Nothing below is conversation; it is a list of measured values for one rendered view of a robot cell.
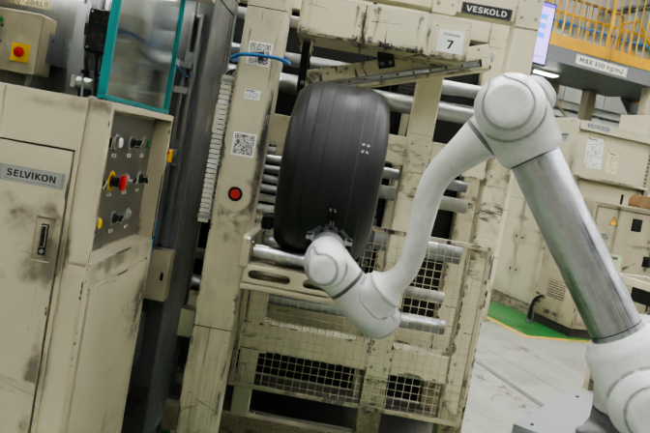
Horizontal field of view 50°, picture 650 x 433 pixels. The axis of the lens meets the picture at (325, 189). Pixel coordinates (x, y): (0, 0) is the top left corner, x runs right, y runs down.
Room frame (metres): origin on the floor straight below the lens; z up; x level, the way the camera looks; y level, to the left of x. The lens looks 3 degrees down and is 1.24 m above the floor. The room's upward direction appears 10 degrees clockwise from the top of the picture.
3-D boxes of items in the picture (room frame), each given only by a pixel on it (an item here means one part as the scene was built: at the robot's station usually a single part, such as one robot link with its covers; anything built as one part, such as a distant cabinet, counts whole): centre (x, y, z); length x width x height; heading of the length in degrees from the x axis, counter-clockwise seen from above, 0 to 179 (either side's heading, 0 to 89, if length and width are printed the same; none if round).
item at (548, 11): (6.12, -1.43, 2.60); 0.60 x 0.05 x 0.55; 111
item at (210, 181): (2.26, 0.36, 1.19); 0.05 x 0.04 x 0.48; 179
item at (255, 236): (2.30, 0.20, 0.90); 0.40 x 0.03 x 0.10; 179
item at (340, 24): (2.59, -0.11, 1.71); 0.61 x 0.25 x 0.15; 89
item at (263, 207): (2.68, 0.24, 1.05); 0.20 x 0.15 x 0.30; 89
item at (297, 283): (2.16, 0.03, 0.84); 0.36 x 0.09 x 0.06; 89
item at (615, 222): (6.57, -2.69, 0.62); 0.91 x 0.58 x 1.25; 111
